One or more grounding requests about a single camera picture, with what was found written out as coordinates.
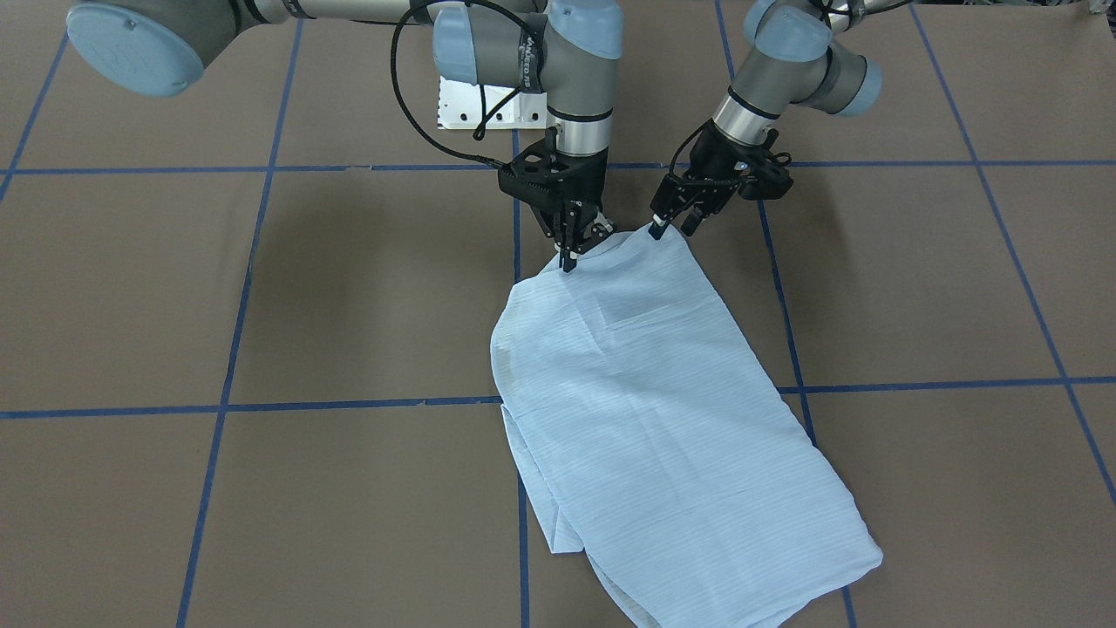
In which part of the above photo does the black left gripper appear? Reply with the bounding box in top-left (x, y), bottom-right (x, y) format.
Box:
top-left (647, 119), bottom-right (793, 240)

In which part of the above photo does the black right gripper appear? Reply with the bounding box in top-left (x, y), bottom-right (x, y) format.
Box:
top-left (499, 146), bottom-right (616, 273)

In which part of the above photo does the light blue button-up shirt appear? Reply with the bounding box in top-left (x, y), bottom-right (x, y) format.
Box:
top-left (491, 229), bottom-right (882, 627)

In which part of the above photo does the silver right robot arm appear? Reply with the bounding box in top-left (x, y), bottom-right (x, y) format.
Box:
top-left (65, 1), bottom-right (624, 271)

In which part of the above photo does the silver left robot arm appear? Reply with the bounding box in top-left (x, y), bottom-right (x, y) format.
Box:
top-left (647, 1), bottom-right (902, 239)

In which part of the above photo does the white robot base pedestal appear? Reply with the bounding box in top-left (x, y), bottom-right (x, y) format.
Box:
top-left (436, 77), bottom-right (548, 131)

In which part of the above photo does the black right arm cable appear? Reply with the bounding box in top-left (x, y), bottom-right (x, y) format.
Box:
top-left (389, 0), bottom-right (559, 168)

